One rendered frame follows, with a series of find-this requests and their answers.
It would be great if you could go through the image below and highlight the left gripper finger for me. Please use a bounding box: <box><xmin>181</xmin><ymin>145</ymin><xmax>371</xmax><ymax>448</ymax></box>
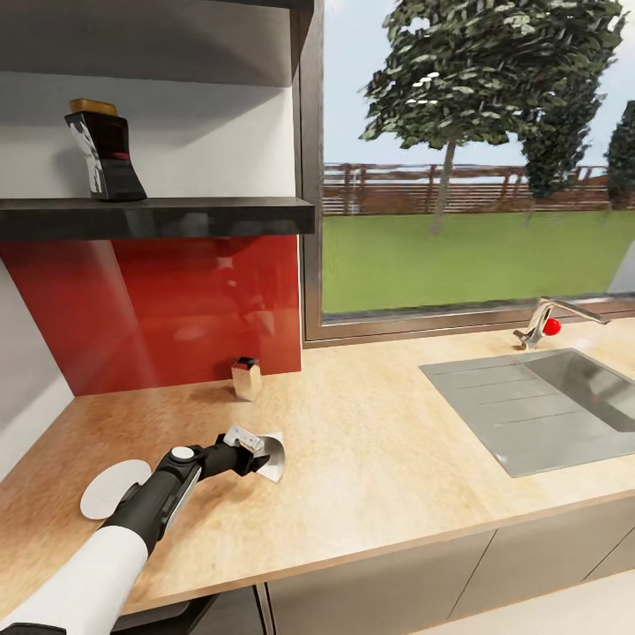
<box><xmin>249</xmin><ymin>455</ymin><xmax>271</xmax><ymax>473</ymax></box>

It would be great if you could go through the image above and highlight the paper coffee filter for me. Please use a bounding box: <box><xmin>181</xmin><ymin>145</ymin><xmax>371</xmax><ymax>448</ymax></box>
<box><xmin>246</xmin><ymin>432</ymin><xmax>286</xmax><ymax>482</ymax></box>

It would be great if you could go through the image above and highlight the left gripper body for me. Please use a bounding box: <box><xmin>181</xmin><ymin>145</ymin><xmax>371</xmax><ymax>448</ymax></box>
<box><xmin>212</xmin><ymin>433</ymin><xmax>254</xmax><ymax>477</ymax></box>

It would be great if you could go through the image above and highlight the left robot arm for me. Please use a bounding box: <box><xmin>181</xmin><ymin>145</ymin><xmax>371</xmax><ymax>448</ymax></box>
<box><xmin>0</xmin><ymin>423</ymin><xmax>271</xmax><ymax>635</ymax></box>

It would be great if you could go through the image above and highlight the saucer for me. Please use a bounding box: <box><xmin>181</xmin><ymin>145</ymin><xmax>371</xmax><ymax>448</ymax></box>
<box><xmin>80</xmin><ymin>459</ymin><xmax>151</xmax><ymax>519</ymax></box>

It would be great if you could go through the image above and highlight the bottle of coffee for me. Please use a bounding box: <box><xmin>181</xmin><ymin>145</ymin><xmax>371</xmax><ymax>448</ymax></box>
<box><xmin>64</xmin><ymin>98</ymin><xmax>147</xmax><ymax>202</ymax></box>

